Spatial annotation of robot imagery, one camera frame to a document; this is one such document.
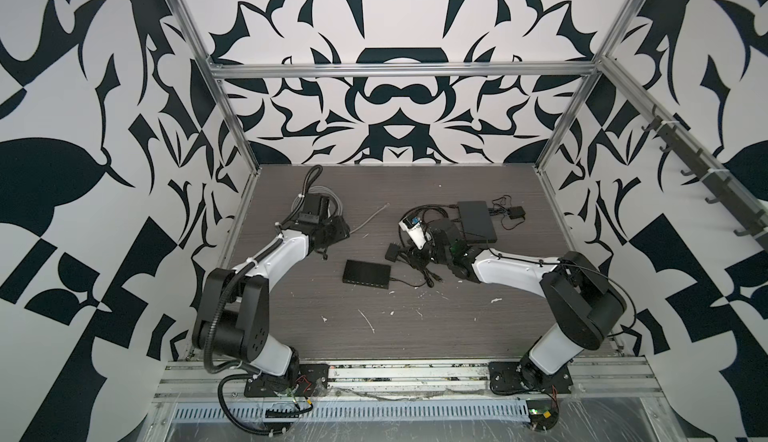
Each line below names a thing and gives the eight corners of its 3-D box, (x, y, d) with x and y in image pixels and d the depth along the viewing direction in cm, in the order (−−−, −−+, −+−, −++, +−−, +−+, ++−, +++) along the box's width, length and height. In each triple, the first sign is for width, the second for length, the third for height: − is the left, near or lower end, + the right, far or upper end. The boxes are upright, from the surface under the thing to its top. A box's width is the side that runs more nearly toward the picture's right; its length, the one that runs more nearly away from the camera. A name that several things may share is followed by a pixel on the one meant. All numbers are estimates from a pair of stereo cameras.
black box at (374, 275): (341, 282, 92) (341, 279, 91) (347, 261, 97) (346, 258, 95) (388, 290, 91) (388, 287, 89) (392, 268, 95) (392, 265, 94)
